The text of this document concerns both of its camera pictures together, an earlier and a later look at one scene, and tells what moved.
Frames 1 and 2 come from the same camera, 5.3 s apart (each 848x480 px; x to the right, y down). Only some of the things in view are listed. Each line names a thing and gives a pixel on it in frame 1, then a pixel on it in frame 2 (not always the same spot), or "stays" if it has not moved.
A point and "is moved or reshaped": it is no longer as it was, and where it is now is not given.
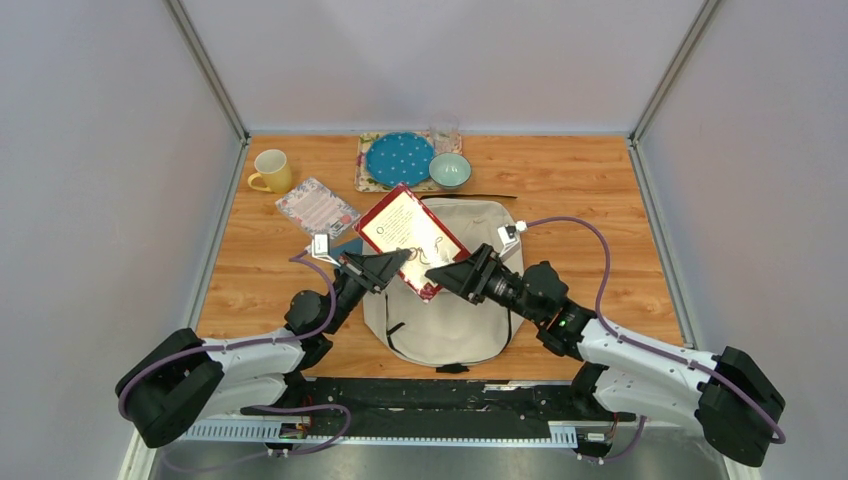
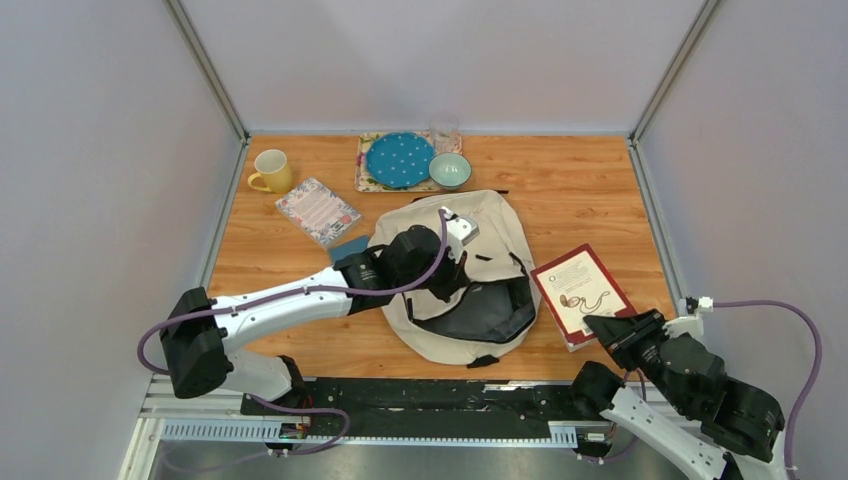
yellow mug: (273, 167) stays
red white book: (394, 222) -> (576, 285)
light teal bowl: (450, 170) stays
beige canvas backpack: (449, 331) is moved or reshaped
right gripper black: (471, 275) -> (610, 330)
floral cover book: (317, 209) stays
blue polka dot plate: (399, 157) stays
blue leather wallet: (351, 246) stays
